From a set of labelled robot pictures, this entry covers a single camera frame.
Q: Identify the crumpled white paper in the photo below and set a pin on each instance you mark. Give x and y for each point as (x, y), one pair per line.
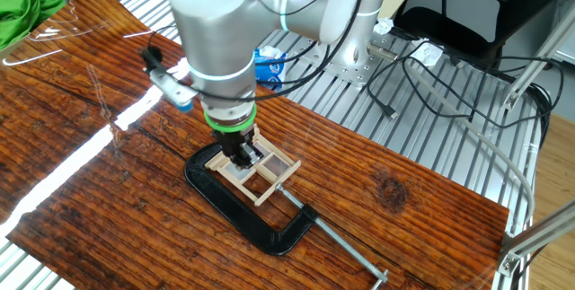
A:
(429, 54)
(384, 26)

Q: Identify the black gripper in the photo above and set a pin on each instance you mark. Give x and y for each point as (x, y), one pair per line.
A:
(231, 142)

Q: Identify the aluminium frame strut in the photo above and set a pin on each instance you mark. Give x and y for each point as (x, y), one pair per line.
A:
(539, 58)
(539, 231)

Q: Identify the green cloth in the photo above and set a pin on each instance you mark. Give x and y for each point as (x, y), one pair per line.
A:
(22, 11)

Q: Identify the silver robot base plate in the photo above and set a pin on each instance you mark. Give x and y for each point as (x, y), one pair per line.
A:
(355, 74)

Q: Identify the miniature wooden sliding window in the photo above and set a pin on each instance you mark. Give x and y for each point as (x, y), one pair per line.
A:
(289, 172)

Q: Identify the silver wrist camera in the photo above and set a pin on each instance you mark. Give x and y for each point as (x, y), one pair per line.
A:
(173, 88)

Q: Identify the blue tissue pack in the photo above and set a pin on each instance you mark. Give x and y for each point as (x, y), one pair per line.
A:
(271, 67)

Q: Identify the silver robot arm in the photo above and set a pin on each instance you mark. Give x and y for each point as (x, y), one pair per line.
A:
(215, 25)

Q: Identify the glossy wood grain mat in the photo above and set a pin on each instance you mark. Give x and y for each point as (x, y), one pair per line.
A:
(135, 191)

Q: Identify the black office chair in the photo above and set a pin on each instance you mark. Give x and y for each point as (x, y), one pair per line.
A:
(431, 23)

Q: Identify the black C-clamp with steel screw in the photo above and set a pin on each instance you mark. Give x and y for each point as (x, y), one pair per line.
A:
(233, 211)

